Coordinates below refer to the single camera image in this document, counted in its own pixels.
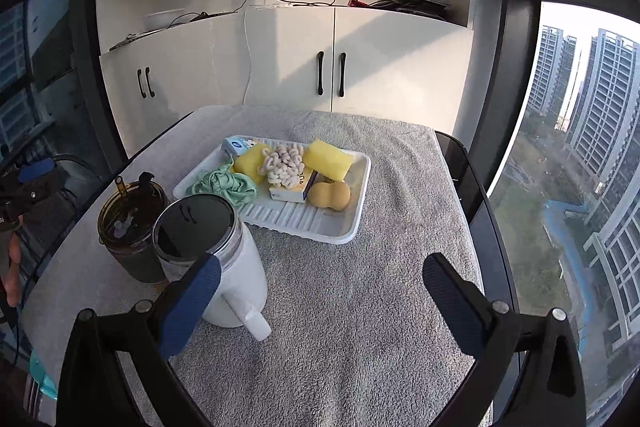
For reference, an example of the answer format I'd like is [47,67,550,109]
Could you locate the white plastic tray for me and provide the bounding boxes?
[172,134,371,245]

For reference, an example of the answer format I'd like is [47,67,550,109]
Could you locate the blue tissue pack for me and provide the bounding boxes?
[221,135,270,159]

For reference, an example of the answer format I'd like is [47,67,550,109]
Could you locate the white bowl on cabinet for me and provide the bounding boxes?
[142,9,188,31]

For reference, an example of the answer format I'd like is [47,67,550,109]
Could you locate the person's hand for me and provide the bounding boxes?
[1,229,22,308]

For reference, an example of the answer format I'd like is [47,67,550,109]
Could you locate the dark papers on cabinet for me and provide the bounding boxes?
[369,0,450,20]

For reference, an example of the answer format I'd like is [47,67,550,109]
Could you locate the white cabinet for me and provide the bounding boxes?
[96,0,473,154]

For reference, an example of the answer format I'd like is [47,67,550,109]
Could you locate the tan peanut-shaped sponge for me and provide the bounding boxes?
[307,181,350,211]

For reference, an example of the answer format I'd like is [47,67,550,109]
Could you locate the dark glass cup with straw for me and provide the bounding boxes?
[96,171,169,284]

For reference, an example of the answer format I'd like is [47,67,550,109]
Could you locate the mint green scrunchie cloth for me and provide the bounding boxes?
[186,160,258,208]

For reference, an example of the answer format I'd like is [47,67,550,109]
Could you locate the yellow tissue pack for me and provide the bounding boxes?
[269,168,318,204]

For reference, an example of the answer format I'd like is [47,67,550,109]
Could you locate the yellow sponge block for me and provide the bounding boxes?
[303,140,354,181]
[233,143,271,185]

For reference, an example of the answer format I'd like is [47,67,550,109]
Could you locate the cream chunky knitted cloth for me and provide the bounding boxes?
[258,144,305,190]

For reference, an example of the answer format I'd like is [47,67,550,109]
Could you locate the white mug chrome lid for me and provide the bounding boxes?
[152,194,271,341]

